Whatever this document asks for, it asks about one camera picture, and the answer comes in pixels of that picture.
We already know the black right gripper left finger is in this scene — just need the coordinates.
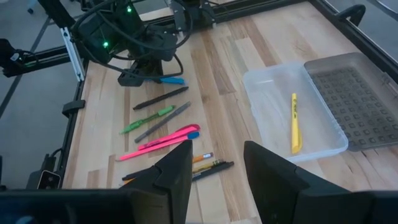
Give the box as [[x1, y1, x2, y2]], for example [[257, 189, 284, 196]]
[[123, 139, 193, 224]]

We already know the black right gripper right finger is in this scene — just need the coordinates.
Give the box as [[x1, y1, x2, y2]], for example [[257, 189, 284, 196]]
[[243, 140, 352, 224]]

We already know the orange pencil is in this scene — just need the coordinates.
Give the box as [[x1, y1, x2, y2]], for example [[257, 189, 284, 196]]
[[119, 152, 215, 187]]

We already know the yellow pencil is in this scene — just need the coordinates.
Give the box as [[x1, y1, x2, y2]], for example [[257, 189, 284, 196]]
[[192, 159, 225, 174]]

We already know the pink pencil with blue eraser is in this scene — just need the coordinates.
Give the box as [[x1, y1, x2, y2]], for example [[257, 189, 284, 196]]
[[116, 131, 200, 162]]

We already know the blue marker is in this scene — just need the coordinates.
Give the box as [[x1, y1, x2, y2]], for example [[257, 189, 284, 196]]
[[144, 77, 186, 86]]

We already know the pink highlighter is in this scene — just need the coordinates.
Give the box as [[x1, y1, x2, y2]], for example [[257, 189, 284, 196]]
[[137, 123, 201, 151]]

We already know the green pen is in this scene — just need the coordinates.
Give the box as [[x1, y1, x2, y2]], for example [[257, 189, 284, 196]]
[[119, 105, 177, 135]]

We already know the grey pen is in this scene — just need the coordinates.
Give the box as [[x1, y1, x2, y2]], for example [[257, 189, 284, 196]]
[[134, 101, 192, 144]]

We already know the yellow highlighter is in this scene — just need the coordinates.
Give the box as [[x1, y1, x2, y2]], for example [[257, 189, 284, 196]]
[[290, 92, 303, 155]]

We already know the clear plastic supply box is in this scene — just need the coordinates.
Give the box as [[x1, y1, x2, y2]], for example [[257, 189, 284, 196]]
[[242, 61, 349, 164]]

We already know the clear plastic pen box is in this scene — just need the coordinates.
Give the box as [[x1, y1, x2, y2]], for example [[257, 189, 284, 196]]
[[303, 52, 398, 152]]

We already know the black box device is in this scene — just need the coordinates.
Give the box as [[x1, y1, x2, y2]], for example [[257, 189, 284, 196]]
[[26, 154, 62, 190]]

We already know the silver aluminium post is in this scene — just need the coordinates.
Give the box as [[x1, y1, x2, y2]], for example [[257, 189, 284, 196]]
[[60, 26, 86, 82]]

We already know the black clamp bracket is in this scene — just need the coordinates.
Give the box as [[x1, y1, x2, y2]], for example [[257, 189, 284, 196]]
[[61, 99, 86, 118]]

